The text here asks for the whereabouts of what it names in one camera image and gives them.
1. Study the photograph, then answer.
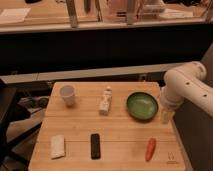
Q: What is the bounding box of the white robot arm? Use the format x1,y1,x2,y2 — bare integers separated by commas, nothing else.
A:
159,61,213,124

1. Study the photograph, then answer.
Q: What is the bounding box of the green bowl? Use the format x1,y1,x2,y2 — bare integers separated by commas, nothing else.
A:
126,92,158,121

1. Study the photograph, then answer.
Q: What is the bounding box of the orange carrot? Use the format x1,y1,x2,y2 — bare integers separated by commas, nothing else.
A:
145,138,156,161

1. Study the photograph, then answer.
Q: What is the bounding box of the white plastic bottle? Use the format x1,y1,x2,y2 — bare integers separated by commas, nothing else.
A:
99,86,112,115

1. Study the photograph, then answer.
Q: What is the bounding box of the black remote bar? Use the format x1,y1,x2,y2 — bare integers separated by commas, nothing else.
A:
90,134,101,159

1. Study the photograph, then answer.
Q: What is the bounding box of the dark chair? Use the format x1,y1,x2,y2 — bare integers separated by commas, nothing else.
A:
0,79,41,166

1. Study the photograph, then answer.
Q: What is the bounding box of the white paper sheet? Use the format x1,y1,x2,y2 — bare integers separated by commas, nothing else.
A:
0,8,30,24

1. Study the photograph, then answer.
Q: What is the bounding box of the grey metal post right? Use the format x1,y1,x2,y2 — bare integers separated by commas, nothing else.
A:
126,0,136,25

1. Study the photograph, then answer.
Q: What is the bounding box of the grey metal post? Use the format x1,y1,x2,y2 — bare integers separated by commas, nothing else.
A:
126,0,136,25
66,0,78,28

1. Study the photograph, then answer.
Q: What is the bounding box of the grey metal post left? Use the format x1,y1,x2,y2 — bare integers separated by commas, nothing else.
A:
66,0,78,28

